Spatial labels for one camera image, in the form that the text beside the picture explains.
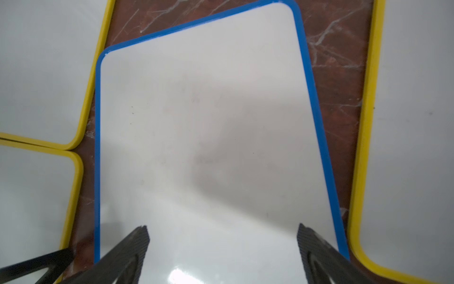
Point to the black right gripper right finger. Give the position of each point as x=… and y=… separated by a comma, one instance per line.
x=323, y=264

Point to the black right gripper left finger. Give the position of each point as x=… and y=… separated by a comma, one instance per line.
x=122, y=265

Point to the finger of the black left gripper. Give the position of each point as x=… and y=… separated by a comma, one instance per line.
x=55, y=263

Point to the blue framed whiteboard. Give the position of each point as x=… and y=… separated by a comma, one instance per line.
x=210, y=134

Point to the yellow framed whiteboard near left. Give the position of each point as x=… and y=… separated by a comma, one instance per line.
x=39, y=196

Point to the yellow framed whiteboard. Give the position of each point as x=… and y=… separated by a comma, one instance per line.
x=49, y=51
x=39, y=196
x=401, y=216

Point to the yellow framed whiteboard right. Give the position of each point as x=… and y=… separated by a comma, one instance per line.
x=401, y=216

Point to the yellow framed whiteboard far left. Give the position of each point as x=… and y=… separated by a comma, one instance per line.
x=49, y=51

